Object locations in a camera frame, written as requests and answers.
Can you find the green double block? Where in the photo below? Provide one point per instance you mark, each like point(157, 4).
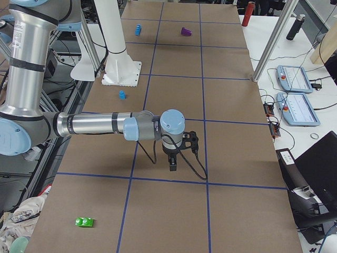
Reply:
point(84, 222)

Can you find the white central pedestal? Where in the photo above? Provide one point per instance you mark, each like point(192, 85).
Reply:
point(120, 69)

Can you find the red cylinder bottle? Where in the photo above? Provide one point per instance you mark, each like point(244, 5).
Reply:
point(248, 13)

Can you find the purple trapezoid block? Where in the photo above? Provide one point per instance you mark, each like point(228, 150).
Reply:
point(186, 32)

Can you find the far teach pendant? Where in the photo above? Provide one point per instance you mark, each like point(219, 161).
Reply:
point(293, 79)

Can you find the near teach pendant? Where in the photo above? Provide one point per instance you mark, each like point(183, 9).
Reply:
point(296, 109)

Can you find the aluminium frame post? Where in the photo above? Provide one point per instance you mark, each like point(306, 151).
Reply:
point(289, 7)

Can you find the teach pendant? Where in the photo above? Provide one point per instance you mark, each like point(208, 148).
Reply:
point(296, 109)
point(293, 79)

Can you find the black cylinder bottle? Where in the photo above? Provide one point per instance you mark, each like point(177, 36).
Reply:
point(295, 27)

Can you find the black laptop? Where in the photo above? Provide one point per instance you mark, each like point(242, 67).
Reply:
point(311, 184)

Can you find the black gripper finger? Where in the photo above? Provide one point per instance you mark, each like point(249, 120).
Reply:
point(173, 162)

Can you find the small blue block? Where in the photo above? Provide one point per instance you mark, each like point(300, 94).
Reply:
point(122, 95)

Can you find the long blue block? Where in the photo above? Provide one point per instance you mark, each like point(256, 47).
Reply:
point(138, 30)

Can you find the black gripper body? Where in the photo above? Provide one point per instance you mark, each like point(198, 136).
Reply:
point(170, 153)

